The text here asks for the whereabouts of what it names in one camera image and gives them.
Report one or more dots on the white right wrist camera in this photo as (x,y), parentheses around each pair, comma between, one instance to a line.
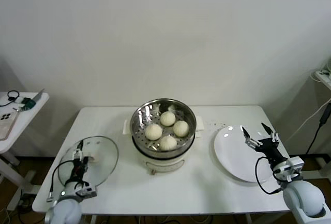
(294,164)

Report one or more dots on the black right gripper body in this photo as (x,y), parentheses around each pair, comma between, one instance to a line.
(269,151)

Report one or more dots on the phone in clear case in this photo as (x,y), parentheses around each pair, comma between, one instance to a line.
(6,124)

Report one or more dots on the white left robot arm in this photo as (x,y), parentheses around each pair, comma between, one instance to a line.
(64,211)

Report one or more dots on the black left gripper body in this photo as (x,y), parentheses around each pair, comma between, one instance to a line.
(77,172)

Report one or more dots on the white steamed baozi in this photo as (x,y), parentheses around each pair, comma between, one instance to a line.
(168,143)
(180,128)
(153,132)
(167,118)

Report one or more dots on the perforated steel steamer basket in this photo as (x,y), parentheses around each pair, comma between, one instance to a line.
(139,120)

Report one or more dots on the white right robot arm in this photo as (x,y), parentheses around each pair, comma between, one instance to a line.
(302,198)

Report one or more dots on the white main table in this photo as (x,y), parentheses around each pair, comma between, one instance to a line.
(181,195)

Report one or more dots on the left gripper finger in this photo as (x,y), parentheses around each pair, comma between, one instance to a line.
(86,162)
(78,150)

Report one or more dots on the white electric cooker base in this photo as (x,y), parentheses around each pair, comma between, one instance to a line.
(165,164)

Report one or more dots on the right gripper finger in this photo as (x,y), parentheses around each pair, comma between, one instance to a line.
(250,141)
(272,135)

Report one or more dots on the white power strip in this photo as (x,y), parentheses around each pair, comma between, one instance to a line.
(323,75)

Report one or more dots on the white round plate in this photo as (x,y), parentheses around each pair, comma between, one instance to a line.
(227,151)

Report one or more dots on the black power adapter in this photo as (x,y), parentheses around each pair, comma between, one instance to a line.
(325,115)

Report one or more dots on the white side table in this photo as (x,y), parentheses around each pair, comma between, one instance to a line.
(26,120)

